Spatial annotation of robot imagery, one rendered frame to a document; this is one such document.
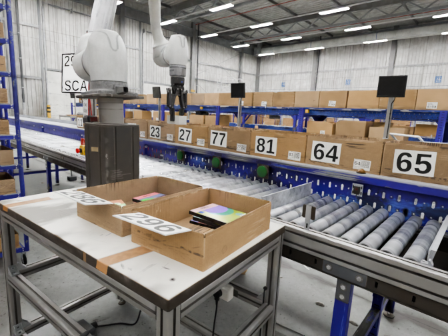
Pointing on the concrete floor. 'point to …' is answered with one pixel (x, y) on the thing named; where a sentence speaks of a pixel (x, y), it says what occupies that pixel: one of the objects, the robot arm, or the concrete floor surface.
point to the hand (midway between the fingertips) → (177, 115)
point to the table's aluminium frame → (38, 299)
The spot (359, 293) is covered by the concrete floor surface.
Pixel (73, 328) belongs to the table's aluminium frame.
